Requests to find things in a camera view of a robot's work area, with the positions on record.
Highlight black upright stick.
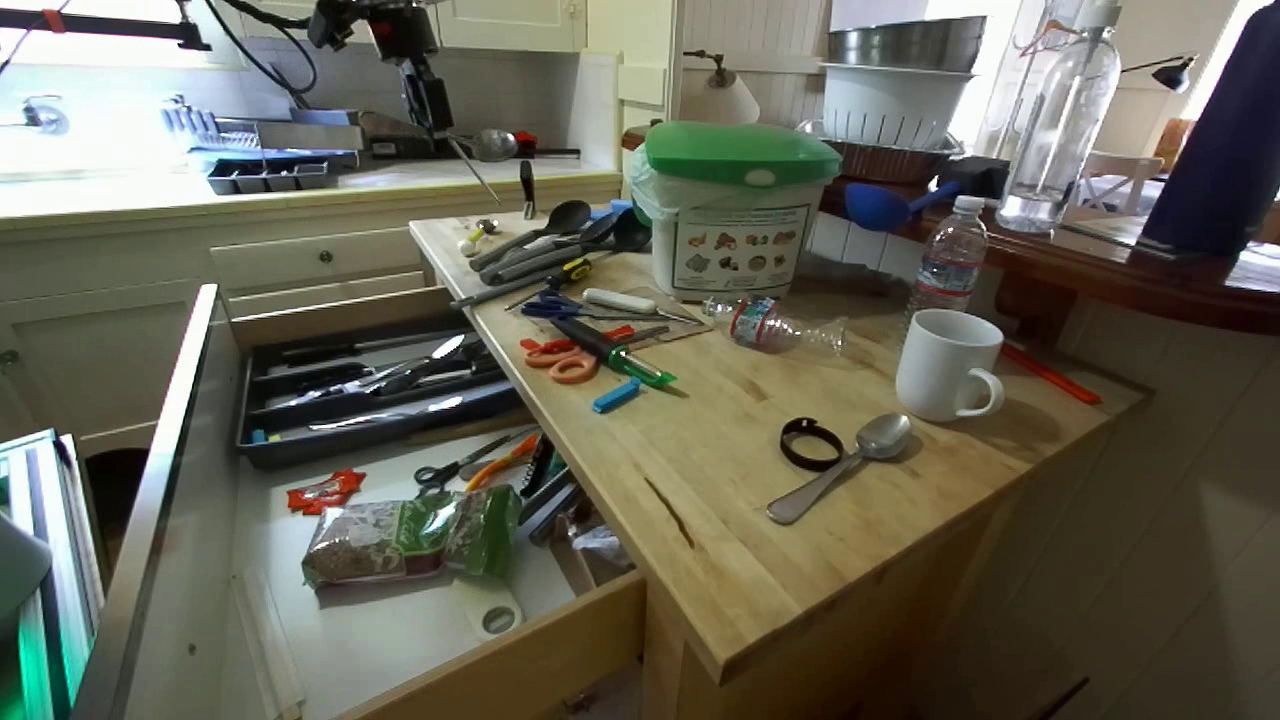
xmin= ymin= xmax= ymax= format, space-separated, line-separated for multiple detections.
xmin=513 ymin=153 xmax=545 ymax=224

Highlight clear water bottle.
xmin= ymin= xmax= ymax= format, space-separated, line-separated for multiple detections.
xmin=912 ymin=194 xmax=997 ymax=322

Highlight white marker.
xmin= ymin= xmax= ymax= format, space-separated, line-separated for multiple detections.
xmin=579 ymin=283 xmax=667 ymax=326

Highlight dark blue jacket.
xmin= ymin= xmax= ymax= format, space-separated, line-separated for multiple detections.
xmin=1137 ymin=0 xmax=1280 ymax=279

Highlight dark ice cube tray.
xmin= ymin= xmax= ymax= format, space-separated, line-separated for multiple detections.
xmin=202 ymin=148 xmax=339 ymax=200

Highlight blue white striped rack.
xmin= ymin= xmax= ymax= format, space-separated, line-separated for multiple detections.
xmin=155 ymin=93 xmax=256 ymax=146

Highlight small blue cylinder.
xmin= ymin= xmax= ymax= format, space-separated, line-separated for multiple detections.
xmin=588 ymin=376 xmax=648 ymax=422

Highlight dark bar with red end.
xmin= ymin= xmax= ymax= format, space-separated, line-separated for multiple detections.
xmin=361 ymin=128 xmax=588 ymax=168

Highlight wooden drawer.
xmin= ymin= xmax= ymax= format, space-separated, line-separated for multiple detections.
xmin=78 ymin=277 xmax=652 ymax=720

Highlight orange yellow pen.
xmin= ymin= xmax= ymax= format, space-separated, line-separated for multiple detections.
xmin=463 ymin=428 xmax=549 ymax=494

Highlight steel bowl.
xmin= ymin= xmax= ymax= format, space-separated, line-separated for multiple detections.
xmin=819 ymin=12 xmax=993 ymax=78

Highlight white base cabinet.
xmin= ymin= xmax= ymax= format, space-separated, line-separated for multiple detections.
xmin=0 ymin=197 xmax=445 ymax=455

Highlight white colander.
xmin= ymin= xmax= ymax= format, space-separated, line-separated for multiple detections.
xmin=817 ymin=59 xmax=987 ymax=155

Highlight orange-handled scissors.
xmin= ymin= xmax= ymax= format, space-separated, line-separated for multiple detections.
xmin=517 ymin=322 xmax=648 ymax=387

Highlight white wall cabinet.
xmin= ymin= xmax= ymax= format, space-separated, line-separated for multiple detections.
xmin=432 ymin=0 xmax=591 ymax=59

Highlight blue cloth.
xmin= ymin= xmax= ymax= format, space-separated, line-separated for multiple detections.
xmin=579 ymin=197 xmax=652 ymax=262

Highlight black-handled scissors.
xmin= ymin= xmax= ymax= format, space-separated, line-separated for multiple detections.
xmin=410 ymin=431 xmax=517 ymax=494

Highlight glass swing-top bottle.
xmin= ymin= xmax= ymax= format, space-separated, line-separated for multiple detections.
xmin=997 ymin=0 xmax=1130 ymax=240

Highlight black riveted-handle knife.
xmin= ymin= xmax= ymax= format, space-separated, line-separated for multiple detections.
xmin=253 ymin=370 xmax=476 ymax=414
xmin=253 ymin=350 xmax=473 ymax=394

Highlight black desk lamp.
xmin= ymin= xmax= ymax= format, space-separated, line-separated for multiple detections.
xmin=1118 ymin=49 xmax=1202 ymax=97

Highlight white bin green lid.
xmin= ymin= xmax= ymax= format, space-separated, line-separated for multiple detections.
xmin=626 ymin=115 xmax=849 ymax=303

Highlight black ring band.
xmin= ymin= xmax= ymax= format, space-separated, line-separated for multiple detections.
xmin=776 ymin=414 xmax=849 ymax=477

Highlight red ketchup packet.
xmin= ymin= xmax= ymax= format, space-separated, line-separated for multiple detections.
xmin=284 ymin=477 xmax=339 ymax=521
xmin=318 ymin=463 xmax=370 ymax=509

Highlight blue round scoop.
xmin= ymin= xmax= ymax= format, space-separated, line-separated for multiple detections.
xmin=835 ymin=175 xmax=968 ymax=235

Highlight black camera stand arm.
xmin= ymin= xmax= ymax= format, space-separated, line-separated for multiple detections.
xmin=0 ymin=4 xmax=217 ymax=58

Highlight green snack bag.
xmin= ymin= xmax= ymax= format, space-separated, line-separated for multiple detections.
xmin=297 ymin=481 xmax=529 ymax=598

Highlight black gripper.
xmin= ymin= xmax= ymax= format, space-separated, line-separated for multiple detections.
xmin=309 ymin=0 xmax=459 ymax=139

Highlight crushed plastic bottle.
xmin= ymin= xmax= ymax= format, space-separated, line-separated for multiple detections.
xmin=725 ymin=291 xmax=861 ymax=362

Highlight black cutlery tray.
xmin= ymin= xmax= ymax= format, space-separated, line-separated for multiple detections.
xmin=233 ymin=313 xmax=529 ymax=473

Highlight green-framed crate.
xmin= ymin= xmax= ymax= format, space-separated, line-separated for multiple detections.
xmin=0 ymin=423 xmax=110 ymax=720

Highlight steel-handled tool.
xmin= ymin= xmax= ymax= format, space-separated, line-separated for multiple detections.
xmin=513 ymin=436 xmax=588 ymax=549

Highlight white-shade table lamp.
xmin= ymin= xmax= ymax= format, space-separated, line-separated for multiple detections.
xmin=678 ymin=49 xmax=770 ymax=133

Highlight dark wooden counter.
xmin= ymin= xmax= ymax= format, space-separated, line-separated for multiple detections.
xmin=981 ymin=197 xmax=1280 ymax=341

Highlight black ladle steel handle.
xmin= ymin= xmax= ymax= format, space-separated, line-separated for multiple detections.
xmin=470 ymin=197 xmax=601 ymax=273

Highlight yellow black screwdriver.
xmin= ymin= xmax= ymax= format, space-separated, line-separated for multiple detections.
xmin=456 ymin=256 xmax=601 ymax=317

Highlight white mug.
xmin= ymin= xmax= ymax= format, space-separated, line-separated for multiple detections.
xmin=887 ymin=303 xmax=1014 ymax=428

